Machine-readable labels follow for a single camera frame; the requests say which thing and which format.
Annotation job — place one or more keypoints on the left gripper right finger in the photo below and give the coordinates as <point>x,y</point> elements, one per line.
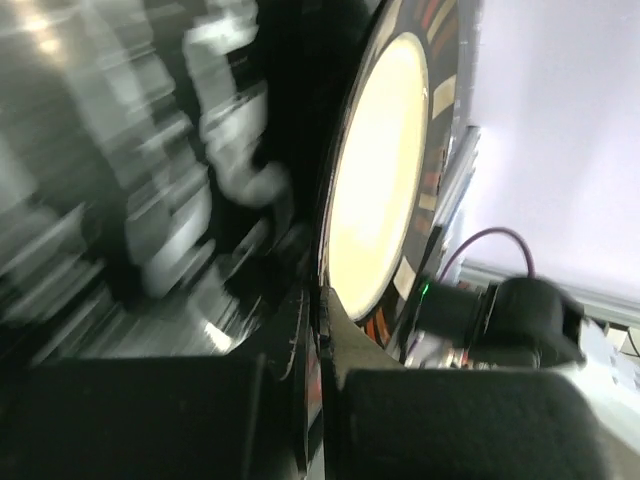
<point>384,421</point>

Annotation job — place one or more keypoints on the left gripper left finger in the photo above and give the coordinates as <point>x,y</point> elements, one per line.
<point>238,416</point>

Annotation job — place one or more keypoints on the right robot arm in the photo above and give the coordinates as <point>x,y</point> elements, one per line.
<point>521,322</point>

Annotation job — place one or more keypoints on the beige brown rimmed plate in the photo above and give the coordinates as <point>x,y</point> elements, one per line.
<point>386,183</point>

